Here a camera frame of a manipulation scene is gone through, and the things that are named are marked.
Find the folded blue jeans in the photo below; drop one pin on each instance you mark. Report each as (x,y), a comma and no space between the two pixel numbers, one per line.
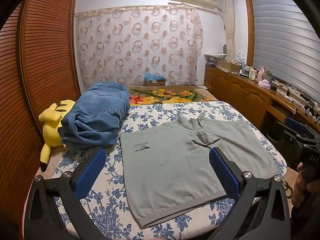
(96,116)

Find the cardboard box with blue cloth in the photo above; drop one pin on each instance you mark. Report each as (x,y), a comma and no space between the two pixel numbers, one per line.
(153,80)

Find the pink tissue box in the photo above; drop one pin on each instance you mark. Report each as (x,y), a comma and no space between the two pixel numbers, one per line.
(264,84)

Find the wooden louvred wardrobe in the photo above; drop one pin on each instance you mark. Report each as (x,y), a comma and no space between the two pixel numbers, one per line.
(37,69)

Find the grey shorts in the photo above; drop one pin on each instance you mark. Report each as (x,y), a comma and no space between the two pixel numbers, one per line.
(167,171)

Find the open cardboard box on sideboard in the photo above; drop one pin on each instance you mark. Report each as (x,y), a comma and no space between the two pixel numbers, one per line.
(228,67)

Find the flower pattern brown blanket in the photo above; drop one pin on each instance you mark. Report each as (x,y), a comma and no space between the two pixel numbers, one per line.
(168,94)

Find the blue floral white bedspread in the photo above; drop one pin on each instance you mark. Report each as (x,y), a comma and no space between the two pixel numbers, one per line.
(107,205)

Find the person's right hand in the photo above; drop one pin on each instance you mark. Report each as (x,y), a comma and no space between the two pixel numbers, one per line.
(301,186)

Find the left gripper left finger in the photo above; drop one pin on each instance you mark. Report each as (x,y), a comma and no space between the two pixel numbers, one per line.
(42,218)

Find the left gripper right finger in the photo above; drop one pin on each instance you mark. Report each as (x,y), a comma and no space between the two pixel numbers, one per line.
(260,210)

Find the yellow Pikachu plush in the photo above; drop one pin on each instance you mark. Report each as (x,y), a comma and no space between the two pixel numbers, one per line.
(51,119)

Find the pink bottle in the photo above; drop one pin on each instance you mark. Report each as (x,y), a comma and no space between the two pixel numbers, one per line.
(261,74)

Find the grey window blind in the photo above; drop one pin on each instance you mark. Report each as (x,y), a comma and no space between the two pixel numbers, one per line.
(286,44)

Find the long wooden sideboard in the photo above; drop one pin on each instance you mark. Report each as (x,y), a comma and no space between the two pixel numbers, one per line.
(262,107)

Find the circle pattern sheer curtain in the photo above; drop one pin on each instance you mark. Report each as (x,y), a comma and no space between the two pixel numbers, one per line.
(126,44)

